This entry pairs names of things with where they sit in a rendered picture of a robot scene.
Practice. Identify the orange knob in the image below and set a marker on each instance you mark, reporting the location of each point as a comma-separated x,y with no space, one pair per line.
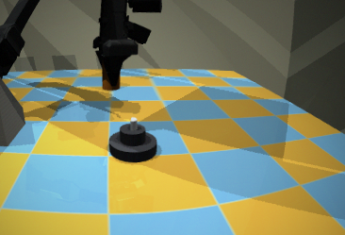
106,84

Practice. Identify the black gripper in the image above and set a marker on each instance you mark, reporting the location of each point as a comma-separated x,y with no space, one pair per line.
113,48

